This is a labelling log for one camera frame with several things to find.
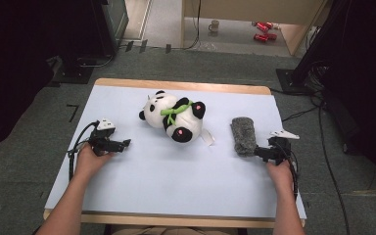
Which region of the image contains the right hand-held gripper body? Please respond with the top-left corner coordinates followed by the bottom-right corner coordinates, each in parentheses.
top-left (265, 129), bottom-right (301, 166)

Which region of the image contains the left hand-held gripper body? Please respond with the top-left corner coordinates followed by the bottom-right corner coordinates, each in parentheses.
top-left (88, 117), bottom-right (119, 157)

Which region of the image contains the grey fuzzy cloth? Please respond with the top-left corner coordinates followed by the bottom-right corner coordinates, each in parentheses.
top-left (230, 117), bottom-right (259, 158)

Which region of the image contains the panda plush toy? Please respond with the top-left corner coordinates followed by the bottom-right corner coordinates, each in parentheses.
top-left (138, 89), bottom-right (216, 147)

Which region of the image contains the person's right hand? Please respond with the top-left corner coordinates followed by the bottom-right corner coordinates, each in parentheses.
top-left (266, 159), bottom-right (296, 194)

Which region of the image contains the person's left hand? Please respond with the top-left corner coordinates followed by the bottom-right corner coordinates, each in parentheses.
top-left (74, 143), bottom-right (115, 180)

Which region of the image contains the white foam board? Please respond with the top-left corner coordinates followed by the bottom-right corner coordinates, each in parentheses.
top-left (44, 84), bottom-right (307, 220)

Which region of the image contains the black stand base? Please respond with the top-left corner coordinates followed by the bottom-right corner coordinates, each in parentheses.
top-left (49, 56), bottom-right (95, 85)
top-left (275, 68), bottom-right (315, 96)

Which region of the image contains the wooden table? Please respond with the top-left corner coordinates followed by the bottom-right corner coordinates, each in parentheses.
top-left (42, 77), bottom-right (306, 229)

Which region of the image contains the black cabinet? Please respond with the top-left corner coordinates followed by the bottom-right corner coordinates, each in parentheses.
top-left (89, 0), bottom-right (130, 57)

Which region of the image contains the beige mug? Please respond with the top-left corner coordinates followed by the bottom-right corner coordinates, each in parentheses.
top-left (208, 19), bottom-right (220, 34)

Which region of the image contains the wooden shelf unit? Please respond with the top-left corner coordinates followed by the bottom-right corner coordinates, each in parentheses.
top-left (180, 0), bottom-right (328, 57)

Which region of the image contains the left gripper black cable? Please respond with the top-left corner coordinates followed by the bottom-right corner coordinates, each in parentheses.
top-left (66, 120), bottom-right (100, 182)

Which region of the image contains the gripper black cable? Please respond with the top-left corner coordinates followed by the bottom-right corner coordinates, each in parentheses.
top-left (279, 143), bottom-right (301, 201)
top-left (66, 120), bottom-right (100, 182)

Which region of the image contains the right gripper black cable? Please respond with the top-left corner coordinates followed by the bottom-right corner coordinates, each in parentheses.
top-left (279, 143), bottom-right (301, 201)

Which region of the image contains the black floor cable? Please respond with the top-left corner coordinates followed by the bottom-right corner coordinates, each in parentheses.
top-left (317, 97), bottom-right (352, 235)

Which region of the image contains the black hanging cable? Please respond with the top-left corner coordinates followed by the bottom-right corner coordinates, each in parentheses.
top-left (181, 0), bottom-right (203, 51)

